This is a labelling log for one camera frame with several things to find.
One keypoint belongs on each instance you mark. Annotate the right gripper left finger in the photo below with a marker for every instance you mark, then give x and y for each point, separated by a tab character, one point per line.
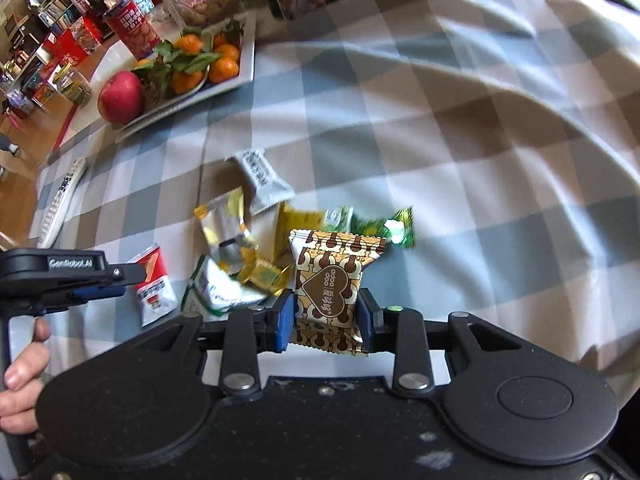
248	333

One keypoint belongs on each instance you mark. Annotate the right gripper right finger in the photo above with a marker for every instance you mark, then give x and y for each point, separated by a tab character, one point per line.
401	332

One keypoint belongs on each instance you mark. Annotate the green white triangle packet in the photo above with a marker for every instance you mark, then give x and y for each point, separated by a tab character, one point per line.
213	294

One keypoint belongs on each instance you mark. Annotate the gold candy wrapper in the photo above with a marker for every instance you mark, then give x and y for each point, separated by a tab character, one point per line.
265	276

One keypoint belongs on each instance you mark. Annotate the brown heart pattern packet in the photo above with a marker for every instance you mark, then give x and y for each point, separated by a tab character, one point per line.
328	268

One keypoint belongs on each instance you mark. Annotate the red white snack packet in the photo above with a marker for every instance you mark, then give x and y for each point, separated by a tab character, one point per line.
155	295

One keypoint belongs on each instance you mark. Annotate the green candy wrapper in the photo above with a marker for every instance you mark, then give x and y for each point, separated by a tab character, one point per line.
398	229

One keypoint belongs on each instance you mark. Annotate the silver yellow snack packet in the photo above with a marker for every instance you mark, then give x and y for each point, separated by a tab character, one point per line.
225	230

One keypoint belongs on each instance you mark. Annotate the white sesame crisp packet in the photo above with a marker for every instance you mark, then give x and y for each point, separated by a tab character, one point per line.
269	188

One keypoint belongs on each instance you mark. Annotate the person left hand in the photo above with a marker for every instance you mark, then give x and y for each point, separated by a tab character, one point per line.
23	383

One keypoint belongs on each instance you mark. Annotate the white remote control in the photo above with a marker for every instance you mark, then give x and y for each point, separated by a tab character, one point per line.
55	215

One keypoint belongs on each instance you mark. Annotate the red apple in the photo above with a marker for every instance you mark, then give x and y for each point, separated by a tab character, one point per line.
121	100

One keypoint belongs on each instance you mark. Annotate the white fruit plate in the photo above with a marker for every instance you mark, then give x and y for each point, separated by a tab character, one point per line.
199	64

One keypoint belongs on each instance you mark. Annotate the checkered blue grey tablecloth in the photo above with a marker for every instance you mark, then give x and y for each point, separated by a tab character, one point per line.
509	127

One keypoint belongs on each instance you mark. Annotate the orange tangerine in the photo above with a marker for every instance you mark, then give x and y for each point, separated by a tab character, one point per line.
222	70
190	44
182	82

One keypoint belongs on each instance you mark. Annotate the cluttered shelf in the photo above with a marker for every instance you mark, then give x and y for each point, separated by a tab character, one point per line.
52	32

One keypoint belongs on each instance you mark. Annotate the red cookie can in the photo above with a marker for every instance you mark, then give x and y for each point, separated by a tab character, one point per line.
132	28

